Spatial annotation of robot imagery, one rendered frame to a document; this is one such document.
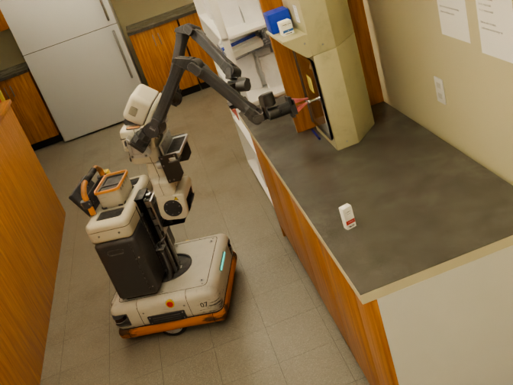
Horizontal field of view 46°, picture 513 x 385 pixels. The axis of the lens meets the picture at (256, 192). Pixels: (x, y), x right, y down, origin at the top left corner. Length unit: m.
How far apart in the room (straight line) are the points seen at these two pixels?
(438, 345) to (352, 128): 1.13
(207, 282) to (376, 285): 1.65
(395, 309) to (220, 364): 1.51
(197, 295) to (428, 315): 1.66
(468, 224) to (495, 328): 0.38
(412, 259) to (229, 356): 1.58
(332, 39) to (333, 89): 0.22
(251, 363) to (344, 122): 1.34
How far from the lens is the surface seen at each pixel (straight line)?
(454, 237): 2.13
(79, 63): 7.59
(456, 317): 2.18
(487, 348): 2.34
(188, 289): 3.48
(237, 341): 3.45
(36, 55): 7.62
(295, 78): 3.12
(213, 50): 3.24
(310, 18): 2.69
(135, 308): 3.59
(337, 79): 2.79
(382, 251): 2.13
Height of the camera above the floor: 2.16
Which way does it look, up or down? 27 degrees down
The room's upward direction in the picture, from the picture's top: 19 degrees counter-clockwise
